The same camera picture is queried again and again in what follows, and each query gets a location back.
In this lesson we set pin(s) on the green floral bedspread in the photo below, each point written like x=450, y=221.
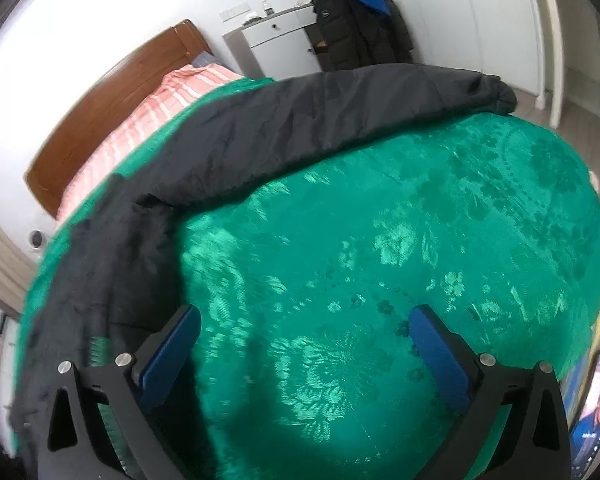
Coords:
x=380, y=235

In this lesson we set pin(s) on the white door frame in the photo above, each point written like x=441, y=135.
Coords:
x=547, y=35

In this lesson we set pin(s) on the pink striped pillow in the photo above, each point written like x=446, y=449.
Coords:
x=145, y=120

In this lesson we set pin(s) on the brown wooden headboard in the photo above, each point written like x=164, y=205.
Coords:
x=105, y=90

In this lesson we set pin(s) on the white wall switch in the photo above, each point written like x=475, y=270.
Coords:
x=235, y=12

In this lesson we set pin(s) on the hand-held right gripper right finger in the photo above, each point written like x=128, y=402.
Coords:
x=440, y=360

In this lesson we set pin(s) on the white wardrobe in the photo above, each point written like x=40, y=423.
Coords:
x=440, y=10

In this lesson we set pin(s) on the black hanging coat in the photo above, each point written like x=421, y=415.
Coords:
x=350, y=35

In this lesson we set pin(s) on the black puffer jacket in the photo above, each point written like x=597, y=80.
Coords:
x=330, y=110

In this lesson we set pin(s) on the white bedside cabinet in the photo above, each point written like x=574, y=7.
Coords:
x=275, y=32

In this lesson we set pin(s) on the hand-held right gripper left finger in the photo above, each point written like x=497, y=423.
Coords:
x=172, y=347

